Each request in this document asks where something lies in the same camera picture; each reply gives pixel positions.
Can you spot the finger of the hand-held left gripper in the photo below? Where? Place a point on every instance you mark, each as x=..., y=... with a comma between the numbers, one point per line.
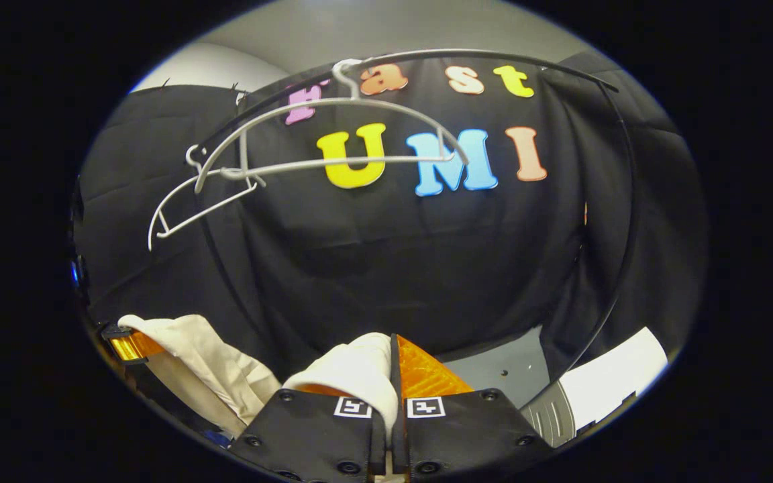
x=135, y=345

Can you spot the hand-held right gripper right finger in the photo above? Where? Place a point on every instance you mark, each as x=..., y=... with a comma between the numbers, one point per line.
x=396, y=436

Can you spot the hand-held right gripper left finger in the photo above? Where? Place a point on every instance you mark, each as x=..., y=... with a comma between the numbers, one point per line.
x=306, y=429

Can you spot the cream button shirt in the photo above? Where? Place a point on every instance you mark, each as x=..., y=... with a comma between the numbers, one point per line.
x=353, y=369

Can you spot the white plastic clothes hanger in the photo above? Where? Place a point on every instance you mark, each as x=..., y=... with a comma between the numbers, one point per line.
x=185, y=218
x=333, y=105

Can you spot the black metal clothes rack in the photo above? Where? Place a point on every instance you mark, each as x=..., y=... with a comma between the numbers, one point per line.
x=480, y=52

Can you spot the black backdrop cloth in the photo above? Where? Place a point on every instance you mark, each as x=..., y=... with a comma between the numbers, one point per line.
x=393, y=268

